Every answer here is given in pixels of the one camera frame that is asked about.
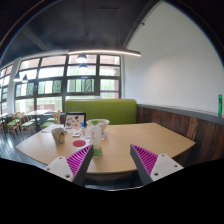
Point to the black pendant lamp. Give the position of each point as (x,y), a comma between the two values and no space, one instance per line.
(82,58)

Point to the green bottle on ledge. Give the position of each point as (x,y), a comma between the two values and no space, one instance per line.
(220,105)

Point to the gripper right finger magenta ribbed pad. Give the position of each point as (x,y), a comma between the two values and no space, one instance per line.
(152,167)

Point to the long linear ceiling lamp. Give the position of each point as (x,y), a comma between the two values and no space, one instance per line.
(106,51)

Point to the background wooden table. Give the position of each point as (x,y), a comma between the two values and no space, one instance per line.
(36,114)

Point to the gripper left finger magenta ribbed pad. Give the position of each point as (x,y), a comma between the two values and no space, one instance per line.
(74,167)

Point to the wooden chair green seat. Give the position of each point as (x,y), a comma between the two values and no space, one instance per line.
(13,125)

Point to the green upholstered bench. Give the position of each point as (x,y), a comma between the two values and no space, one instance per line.
(117,111)

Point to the beige ceramic mug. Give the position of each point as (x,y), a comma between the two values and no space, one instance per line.
(58,135)

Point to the standing menu card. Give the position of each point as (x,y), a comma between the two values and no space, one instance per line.
(75,120)

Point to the small white card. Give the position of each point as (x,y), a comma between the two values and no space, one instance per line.
(76,134)

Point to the clear plastic water bottle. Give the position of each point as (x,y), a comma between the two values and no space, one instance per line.
(95,138)

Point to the red round coaster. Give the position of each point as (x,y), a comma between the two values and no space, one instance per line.
(79,143)

